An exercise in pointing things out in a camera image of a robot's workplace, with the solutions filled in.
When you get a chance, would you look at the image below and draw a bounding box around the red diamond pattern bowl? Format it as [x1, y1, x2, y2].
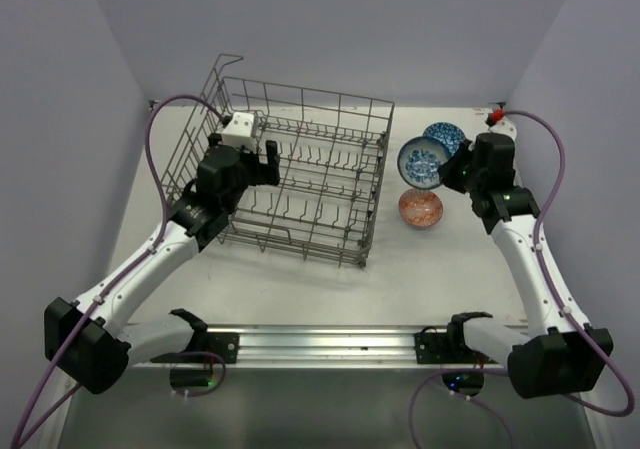
[423, 121, 466, 156]

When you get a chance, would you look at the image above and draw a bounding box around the blue floral bowl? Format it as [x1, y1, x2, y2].
[397, 136, 451, 190]

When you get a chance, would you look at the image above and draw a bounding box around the blue zigzag pattern bowl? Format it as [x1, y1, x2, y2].
[398, 188, 444, 229]

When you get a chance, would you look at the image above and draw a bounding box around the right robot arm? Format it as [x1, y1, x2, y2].
[438, 132, 614, 399]

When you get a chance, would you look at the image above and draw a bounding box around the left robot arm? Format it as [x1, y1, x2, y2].
[44, 140, 280, 395]

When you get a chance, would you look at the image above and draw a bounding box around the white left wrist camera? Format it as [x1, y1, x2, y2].
[221, 112, 258, 153]

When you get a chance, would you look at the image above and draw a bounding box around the grey wire dish rack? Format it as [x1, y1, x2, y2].
[160, 53, 396, 269]

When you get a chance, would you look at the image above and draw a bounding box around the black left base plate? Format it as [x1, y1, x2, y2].
[152, 332, 240, 364]

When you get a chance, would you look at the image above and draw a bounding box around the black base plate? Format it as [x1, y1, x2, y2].
[152, 332, 240, 364]
[413, 330, 495, 365]

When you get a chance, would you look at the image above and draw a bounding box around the aluminium mounting rail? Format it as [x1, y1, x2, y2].
[117, 318, 532, 369]

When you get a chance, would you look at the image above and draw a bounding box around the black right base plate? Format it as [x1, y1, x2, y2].
[413, 330, 495, 365]

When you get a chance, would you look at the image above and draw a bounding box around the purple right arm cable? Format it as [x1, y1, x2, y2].
[407, 110, 635, 449]

